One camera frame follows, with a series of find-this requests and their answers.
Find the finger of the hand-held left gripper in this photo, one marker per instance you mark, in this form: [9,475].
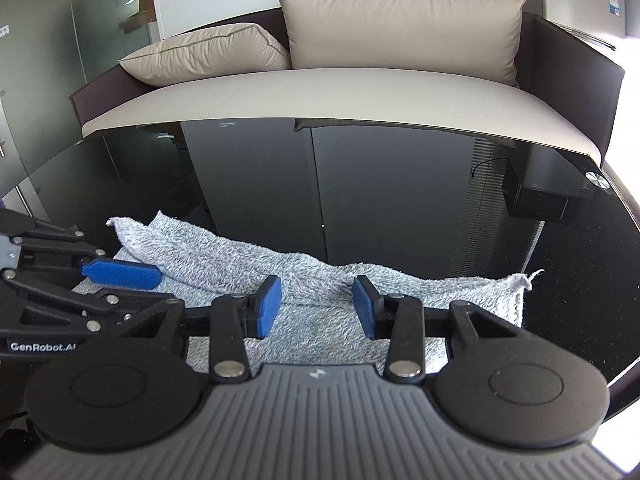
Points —
[122,275]
[75,305]

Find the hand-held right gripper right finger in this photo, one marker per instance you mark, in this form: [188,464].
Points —
[364,307]

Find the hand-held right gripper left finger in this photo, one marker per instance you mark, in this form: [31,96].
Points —
[269,307]

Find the grey fluffy towel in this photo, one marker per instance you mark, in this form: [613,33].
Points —
[310,320]

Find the dark brown sofa beige seat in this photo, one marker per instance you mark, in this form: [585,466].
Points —
[350,95]

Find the small beige cushion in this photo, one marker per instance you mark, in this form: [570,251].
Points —
[210,55]

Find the round metal table cap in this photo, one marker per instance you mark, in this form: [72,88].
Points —
[596,180]

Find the large beige cushion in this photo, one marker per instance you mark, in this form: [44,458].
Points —
[400,30]

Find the white fridge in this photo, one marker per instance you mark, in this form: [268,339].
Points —
[575,0]

